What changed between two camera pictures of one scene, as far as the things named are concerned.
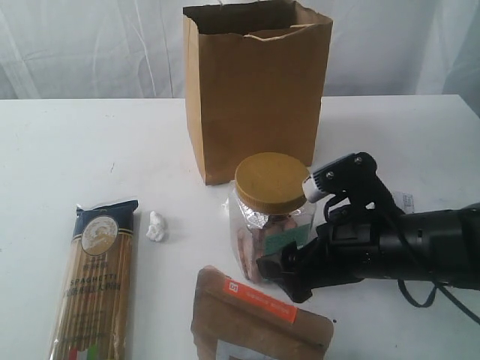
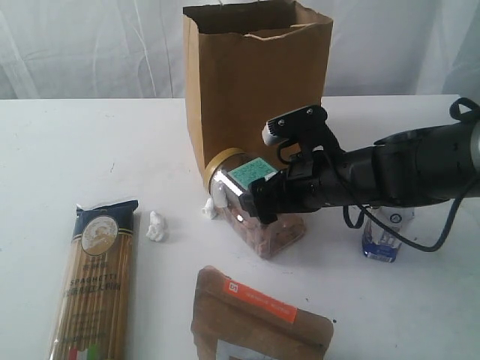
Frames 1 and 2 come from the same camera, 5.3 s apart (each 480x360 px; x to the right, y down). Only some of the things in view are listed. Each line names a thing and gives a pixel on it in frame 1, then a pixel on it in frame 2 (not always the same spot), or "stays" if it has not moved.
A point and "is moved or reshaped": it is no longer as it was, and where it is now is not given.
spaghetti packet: x=93 y=318 stays
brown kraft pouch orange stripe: x=232 y=320 stays
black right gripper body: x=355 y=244 → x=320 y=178
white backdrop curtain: x=134 y=49 stays
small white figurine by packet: x=155 y=232 stays
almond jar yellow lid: x=268 y=208 is moved or reshaped
